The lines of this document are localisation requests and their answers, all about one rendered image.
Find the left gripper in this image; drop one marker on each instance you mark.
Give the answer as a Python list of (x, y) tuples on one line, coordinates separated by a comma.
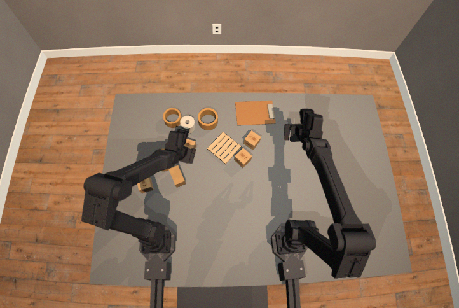
[(189, 157)]

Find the small wooden pallet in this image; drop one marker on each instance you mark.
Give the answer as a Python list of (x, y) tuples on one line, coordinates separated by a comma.
[(225, 148)]

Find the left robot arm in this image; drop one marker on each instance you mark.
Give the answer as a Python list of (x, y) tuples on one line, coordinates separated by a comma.
[(110, 188)]

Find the grey cylinder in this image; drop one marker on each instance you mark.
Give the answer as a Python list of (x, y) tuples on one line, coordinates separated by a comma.
[(188, 124)]

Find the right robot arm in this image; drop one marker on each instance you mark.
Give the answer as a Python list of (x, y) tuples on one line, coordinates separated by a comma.
[(345, 252)]

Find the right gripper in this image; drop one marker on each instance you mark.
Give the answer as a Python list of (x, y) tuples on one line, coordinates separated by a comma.
[(293, 137)]

